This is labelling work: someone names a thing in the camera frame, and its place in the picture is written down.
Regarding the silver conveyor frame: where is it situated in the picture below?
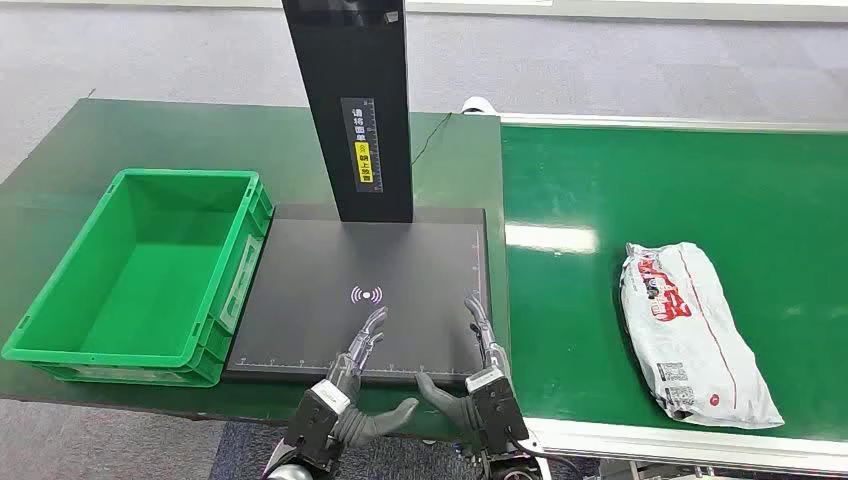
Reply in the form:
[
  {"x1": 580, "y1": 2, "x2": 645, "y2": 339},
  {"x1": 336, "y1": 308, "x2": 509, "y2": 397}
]
[{"x1": 500, "y1": 112, "x2": 848, "y2": 480}]

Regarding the black scanner column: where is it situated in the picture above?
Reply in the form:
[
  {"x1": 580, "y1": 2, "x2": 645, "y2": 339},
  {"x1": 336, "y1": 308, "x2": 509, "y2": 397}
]
[{"x1": 281, "y1": 0, "x2": 415, "y2": 225}]

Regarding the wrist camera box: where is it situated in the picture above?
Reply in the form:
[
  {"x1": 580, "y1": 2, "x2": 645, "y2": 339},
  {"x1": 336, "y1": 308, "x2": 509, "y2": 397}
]
[
  {"x1": 465, "y1": 367, "x2": 531, "y2": 458},
  {"x1": 284, "y1": 378, "x2": 352, "y2": 468}
]

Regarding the thin black table cable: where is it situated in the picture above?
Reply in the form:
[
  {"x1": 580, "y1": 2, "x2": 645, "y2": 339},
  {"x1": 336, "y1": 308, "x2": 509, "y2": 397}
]
[{"x1": 410, "y1": 112, "x2": 454, "y2": 167}]

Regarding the green plastic crate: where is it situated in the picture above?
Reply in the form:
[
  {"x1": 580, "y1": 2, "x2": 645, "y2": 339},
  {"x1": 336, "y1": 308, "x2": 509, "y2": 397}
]
[{"x1": 1, "y1": 168, "x2": 276, "y2": 389}]

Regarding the black scanner base platform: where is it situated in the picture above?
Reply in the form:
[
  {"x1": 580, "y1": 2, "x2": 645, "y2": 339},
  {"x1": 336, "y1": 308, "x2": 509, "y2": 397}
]
[{"x1": 221, "y1": 203, "x2": 495, "y2": 389}]

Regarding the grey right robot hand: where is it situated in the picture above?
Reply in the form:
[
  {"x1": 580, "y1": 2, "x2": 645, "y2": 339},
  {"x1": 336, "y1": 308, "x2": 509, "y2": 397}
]
[{"x1": 415, "y1": 296, "x2": 513, "y2": 427}]

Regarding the white conveyor roller end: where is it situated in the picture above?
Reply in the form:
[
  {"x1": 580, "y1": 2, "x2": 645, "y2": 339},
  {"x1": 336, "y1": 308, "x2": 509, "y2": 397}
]
[{"x1": 461, "y1": 96, "x2": 501, "y2": 117}]

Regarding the white plastic mailer package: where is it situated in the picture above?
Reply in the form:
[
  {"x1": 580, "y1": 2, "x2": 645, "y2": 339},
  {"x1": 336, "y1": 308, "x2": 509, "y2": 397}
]
[{"x1": 619, "y1": 241, "x2": 786, "y2": 431}]

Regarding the green conveyor belt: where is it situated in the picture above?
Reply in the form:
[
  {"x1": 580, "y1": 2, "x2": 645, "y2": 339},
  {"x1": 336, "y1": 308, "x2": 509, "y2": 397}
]
[{"x1": 501, "y1": 124, "x2": 848, "y2": 444}]

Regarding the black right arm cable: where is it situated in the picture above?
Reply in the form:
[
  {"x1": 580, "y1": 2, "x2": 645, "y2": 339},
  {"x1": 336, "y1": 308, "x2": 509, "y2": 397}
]
[{"x1": 506, "y1": 429, "x2": 568, "y2": 468}]

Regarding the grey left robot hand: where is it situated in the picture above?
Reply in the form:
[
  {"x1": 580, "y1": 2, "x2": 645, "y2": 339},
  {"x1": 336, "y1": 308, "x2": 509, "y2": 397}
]
[{"x1": 327, "y1": 305, "x2": 420, "y2": 448}]

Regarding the dark blue floor mat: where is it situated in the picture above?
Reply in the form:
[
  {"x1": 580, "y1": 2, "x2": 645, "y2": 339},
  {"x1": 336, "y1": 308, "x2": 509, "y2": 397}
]
[{"x1": 210, "y1": 420, "x2": 598, "y2": 480}]

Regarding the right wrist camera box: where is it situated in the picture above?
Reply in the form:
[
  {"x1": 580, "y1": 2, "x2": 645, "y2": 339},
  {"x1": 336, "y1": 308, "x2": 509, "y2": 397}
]
[{"x1": 465, "y1": 367, "x2": 531, "y2": 458}]

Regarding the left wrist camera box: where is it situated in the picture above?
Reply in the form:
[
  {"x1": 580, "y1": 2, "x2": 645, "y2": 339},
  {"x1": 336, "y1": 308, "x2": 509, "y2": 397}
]
[{"x1": 284, "y1": 378, "x2": 352, "y2": 468}]

